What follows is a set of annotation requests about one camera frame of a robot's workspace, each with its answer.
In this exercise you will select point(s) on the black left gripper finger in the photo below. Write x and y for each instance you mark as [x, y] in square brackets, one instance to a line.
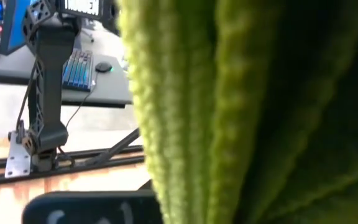
[89, 208]

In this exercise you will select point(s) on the lime green microfiber towel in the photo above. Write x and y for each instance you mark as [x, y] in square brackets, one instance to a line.
[228, 109]

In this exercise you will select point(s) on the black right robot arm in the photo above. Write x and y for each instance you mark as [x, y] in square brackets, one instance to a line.
[51, 93]

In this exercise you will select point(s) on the grey desk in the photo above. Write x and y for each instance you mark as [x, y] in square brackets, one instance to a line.
[110, 90]

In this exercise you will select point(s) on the backlit black keyboard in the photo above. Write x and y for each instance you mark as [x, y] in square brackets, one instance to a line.
[78, 71]

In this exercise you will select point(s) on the black computer mouse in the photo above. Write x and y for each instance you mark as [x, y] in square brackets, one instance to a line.
[103, 67]

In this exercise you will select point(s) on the monitor with blue screen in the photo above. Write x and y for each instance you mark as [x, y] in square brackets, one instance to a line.
[14, 28]

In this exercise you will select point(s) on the black aluminium table frame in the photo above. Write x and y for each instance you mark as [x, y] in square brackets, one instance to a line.
[73, 170]

